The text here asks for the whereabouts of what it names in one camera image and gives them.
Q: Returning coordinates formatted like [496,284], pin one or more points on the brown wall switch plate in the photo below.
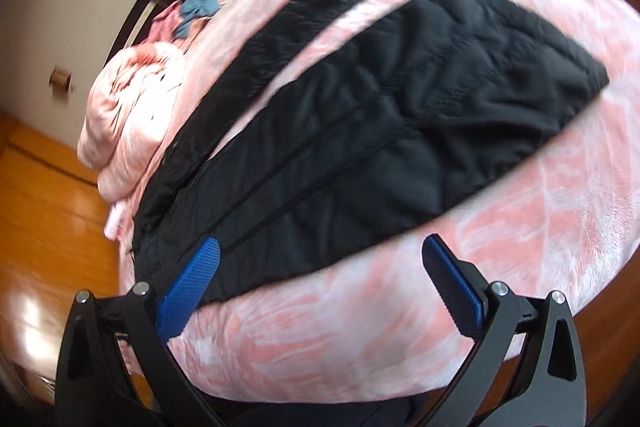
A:
[60,81]

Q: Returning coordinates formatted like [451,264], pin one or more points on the black quilted pants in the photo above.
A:
[427,106]

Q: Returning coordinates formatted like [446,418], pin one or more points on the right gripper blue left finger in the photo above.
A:
[184,295]

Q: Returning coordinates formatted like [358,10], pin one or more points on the pink patterned bed blanket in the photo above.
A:
[372,326]

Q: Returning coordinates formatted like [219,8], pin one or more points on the rolled pink comforter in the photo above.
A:
[127,115]

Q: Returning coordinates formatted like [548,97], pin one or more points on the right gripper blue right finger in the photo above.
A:
[459,284]

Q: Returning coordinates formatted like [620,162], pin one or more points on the blue garment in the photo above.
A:
[191,10]

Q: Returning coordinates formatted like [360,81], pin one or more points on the pink garment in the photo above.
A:
[165,24]

